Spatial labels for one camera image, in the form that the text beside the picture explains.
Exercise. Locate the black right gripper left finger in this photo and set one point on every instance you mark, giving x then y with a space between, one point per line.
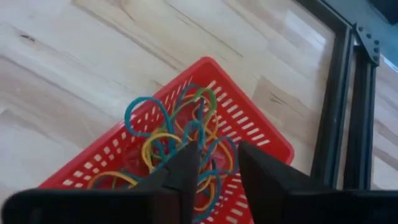
183 174

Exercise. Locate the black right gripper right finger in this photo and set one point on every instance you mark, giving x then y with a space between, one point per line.
264 186

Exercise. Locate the yellow rubber band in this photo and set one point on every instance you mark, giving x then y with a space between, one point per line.
146 149
230 158
109 173
213 199

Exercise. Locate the teal rubber band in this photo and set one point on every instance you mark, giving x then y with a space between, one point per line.
217 140
201 118
127 118

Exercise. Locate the green rubber band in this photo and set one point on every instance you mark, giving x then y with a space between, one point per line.
213 99

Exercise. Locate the red plastic mesh bin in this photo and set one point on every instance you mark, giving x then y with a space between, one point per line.
205 63

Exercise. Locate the black aluminium table frame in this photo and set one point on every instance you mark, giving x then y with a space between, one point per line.
332 124

